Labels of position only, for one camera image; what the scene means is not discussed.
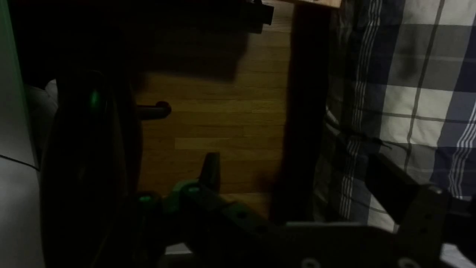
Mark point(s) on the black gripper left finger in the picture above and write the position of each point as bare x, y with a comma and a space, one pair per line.
218, 232

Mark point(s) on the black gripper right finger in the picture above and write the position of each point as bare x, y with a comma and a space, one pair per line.
419, 210

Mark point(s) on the black office chair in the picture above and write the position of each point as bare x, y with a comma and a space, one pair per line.
64, 41

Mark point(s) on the plaid checkered blanket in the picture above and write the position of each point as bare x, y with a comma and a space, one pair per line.
401, 82

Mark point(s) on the dark wooden table leg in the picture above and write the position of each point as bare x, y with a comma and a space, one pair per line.
306, 90

